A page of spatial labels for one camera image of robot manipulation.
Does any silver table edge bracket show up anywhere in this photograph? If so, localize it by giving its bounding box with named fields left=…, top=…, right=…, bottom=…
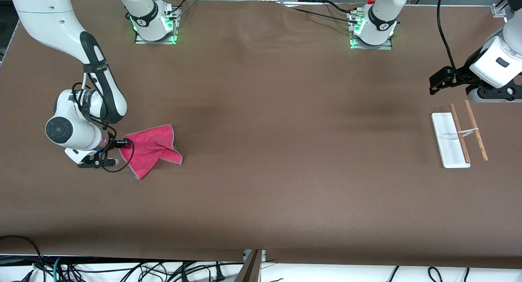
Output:
left=243, top=249, right=266, bottom=263

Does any brown wooden beam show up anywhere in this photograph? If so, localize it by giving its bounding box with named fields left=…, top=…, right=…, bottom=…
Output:
left=234, top=249, right=263, bottom=282

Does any white rack with wooden bars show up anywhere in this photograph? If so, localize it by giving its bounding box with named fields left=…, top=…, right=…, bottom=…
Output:
left=431, top=100, right=489, bottom=169

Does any black arm base cable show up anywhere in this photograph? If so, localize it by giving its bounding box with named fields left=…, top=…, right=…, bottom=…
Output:
left=275, top=2, right=361, bottom=22
left=324, top=0, right=359, bottom=13

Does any black looped floor cable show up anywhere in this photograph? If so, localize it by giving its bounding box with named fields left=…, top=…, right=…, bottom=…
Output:
left=0, top=235, right=46, bottom=282

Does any pink and grey towel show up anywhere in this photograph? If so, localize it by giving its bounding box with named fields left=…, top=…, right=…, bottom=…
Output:
left=119, top=124, right=183, bottom=180

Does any black cable with plug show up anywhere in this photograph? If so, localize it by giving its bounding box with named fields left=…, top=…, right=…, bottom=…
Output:
left=210, top=262, right=226, bottom=282

